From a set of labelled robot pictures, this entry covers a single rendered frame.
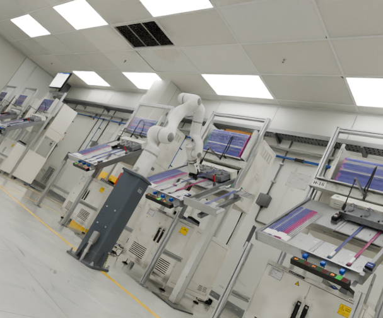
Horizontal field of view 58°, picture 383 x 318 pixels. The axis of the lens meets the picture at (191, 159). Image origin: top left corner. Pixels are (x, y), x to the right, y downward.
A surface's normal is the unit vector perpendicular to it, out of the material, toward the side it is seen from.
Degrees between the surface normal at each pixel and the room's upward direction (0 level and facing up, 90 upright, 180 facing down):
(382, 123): 90
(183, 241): 90
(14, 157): 90
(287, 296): 90
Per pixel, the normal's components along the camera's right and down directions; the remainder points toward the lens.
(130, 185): -0.29, -0.39
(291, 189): -0.56, -0.48
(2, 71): 0.69, 0.19
